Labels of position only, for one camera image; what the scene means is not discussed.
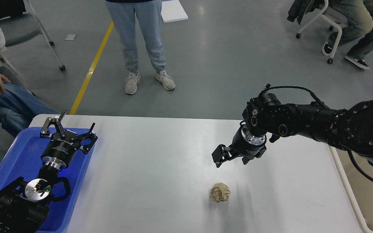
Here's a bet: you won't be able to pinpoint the person in light jeans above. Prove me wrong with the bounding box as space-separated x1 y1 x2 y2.
105 0 175 95

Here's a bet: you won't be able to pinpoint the blue plastic tray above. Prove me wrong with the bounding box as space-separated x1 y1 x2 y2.
0 127 92 233

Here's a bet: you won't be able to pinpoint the grey folding chair left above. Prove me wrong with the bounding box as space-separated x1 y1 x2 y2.
0 0 66 94

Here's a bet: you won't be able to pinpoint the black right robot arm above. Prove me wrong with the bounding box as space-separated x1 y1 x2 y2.
212 84 373 182

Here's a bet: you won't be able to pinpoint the brown paper ball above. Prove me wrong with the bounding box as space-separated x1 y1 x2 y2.
209 183 231 203

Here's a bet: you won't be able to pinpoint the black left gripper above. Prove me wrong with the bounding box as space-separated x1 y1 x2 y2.
40 110 98 169

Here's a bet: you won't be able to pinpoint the beige waste bin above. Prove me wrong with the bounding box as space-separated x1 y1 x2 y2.
330 147 373 233

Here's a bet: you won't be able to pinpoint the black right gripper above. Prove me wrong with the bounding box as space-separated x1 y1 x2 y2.
211 125 266 168

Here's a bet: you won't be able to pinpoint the seated person olive trousers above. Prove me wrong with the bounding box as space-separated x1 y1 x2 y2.
287 0 373 70

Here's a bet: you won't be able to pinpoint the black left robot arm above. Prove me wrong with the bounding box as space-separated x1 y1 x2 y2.
0 112 98 233

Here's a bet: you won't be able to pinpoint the white chair with wheels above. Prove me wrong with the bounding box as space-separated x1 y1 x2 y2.
296 0 348 64

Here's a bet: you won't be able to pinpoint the seated person blue jeans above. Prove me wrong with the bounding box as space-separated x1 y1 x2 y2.
0 8 60 138

